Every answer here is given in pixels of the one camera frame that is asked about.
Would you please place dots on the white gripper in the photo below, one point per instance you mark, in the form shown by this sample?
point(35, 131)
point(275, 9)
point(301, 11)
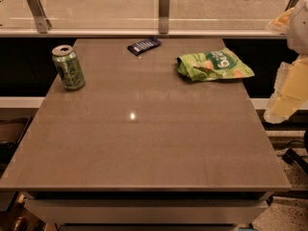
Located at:
point(298, 33)

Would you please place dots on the green rice chip bag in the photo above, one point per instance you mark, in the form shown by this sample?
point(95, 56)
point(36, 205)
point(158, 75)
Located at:
point(212, 66)

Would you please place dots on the green soda can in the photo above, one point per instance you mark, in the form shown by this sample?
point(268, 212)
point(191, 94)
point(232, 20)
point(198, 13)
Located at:
point(66, 61)

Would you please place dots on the dark blue snack bar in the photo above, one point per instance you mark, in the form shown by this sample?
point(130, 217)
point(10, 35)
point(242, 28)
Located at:
point(143, 46)

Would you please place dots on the white table drawer front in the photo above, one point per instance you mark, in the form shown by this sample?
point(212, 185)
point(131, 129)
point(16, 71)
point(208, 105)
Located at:
point(147, 211)

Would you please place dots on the middle metal railing bracket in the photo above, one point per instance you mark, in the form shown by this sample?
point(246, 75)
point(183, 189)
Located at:
point(163, 16)

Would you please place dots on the left metal railing bracket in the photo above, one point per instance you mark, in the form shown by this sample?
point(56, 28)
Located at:
point(42, 23)

